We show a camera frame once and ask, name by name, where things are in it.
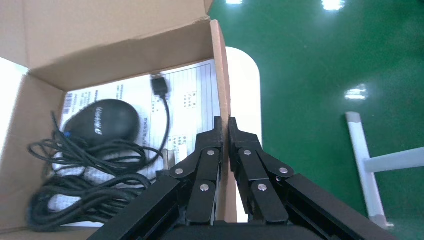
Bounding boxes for white printed paper manual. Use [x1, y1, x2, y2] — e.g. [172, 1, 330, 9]
[46, 58, 222, 229]

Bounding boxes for brown cardboard storage box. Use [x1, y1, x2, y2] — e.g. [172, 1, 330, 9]
[0, 0, 238, 240]

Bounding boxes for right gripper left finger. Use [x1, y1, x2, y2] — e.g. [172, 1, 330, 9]
[165, 115, 225, 227]

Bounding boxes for black computer mouse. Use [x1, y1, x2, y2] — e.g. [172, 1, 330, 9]
[61, 98, 142, 149]

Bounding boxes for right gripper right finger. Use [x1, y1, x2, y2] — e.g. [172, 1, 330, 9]
[227, 116, 295, 224]

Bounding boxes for thin black USB cable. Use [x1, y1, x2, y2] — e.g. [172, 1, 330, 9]
[27, 73, 172, 177]

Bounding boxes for white table leg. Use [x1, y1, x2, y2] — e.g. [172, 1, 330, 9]
[344, 111, 424, 230]

